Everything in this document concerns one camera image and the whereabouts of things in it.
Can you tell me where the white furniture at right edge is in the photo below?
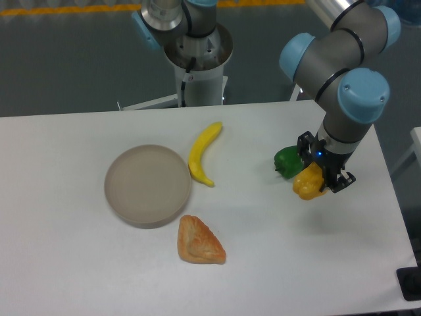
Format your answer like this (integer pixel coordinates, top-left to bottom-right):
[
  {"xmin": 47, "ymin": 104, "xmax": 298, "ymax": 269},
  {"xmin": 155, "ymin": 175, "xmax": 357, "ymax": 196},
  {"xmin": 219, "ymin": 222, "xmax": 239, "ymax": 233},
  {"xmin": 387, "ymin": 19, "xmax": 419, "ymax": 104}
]
[{"xmin": 389, "ymin": 126, "xmax": 420, "ymax": 179}]

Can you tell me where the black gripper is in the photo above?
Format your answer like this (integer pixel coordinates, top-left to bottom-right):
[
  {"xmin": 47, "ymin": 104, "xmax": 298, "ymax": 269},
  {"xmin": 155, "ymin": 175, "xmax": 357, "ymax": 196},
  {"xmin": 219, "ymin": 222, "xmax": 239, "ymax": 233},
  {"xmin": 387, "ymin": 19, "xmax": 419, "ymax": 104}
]
[{"xmin": 297, "ymin": 131, "xmax": 356, "ymax": 193}]

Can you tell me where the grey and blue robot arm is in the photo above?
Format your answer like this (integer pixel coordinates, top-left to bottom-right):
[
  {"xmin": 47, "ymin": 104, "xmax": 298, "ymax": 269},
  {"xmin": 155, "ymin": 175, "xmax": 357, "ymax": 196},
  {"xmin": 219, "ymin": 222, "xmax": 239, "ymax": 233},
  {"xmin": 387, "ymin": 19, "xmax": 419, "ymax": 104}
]
[{"xmin": 132, "ymin": 1, "xmax": 401, "ymax": 199}]

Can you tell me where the yellow bell pepper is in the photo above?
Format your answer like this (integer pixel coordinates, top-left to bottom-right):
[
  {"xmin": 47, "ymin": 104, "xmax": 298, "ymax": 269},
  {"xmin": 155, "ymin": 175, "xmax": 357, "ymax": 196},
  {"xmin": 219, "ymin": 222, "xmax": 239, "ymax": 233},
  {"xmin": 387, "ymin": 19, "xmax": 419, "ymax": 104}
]
[{"xmin": 293, "ymin": 162, "xmax": 326, "ymax": 201}]

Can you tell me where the green bell pepper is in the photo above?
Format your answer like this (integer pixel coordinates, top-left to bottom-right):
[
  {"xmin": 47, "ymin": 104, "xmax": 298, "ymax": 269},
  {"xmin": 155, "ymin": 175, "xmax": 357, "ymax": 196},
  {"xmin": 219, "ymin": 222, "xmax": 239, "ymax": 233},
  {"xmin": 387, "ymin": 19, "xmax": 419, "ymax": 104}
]
[{"xmin": 274, "ymin": 145, "xmax": 303, "ymax": 179}]

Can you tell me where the beige round plate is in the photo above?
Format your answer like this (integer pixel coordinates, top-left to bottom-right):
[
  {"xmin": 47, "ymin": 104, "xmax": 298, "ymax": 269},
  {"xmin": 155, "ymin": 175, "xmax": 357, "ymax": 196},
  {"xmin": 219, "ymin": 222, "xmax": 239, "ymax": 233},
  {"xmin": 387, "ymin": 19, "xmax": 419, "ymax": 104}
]
[{"xmin": 104, "ymin": 145, "xmax": 191, "ymax": 228}]

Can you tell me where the golden triangular pastry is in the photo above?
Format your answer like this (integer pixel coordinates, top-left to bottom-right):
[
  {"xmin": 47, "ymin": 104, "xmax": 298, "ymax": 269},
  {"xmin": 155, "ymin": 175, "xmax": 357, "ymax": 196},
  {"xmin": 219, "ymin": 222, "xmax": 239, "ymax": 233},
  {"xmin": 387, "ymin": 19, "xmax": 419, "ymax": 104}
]
[{"xmin": 177, "ymin": 215, "xmax": 226, "ymax": 264}]

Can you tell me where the black clamp at table edge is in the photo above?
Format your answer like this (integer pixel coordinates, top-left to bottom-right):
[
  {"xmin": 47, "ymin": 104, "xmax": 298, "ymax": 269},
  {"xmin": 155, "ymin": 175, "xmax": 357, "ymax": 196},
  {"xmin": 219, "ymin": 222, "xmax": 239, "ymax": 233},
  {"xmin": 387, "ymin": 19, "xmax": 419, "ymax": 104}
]
[{"xmin": 396, "ymin": 267, "xmax": 421, "ymax": 302}]

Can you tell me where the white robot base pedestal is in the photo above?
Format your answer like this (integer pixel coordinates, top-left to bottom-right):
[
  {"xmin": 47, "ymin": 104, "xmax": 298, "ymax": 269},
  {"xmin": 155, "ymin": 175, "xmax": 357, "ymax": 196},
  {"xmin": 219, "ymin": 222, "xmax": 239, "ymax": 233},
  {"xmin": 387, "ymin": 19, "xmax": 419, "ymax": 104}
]
[{"xmin": 121, "ymin": 23, "xmax": 233, "ymax": 111}]

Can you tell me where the yellow banana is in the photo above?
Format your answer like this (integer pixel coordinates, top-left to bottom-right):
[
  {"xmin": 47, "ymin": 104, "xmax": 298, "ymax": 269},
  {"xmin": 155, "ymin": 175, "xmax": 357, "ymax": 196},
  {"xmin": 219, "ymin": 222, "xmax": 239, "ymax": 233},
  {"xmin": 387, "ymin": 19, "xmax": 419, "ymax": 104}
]
[{"xmin": 187, "ymin": 121, "xmax": 223, "ymax": 188}]

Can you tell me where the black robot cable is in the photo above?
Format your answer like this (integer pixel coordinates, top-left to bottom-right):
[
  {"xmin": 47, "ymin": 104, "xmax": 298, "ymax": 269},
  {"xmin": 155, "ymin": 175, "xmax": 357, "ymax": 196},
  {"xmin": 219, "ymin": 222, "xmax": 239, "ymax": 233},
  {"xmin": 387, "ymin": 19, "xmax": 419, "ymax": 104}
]
[{"xmin": 180, "ymin": 56, "xmax": 197, "ymax": 108}]

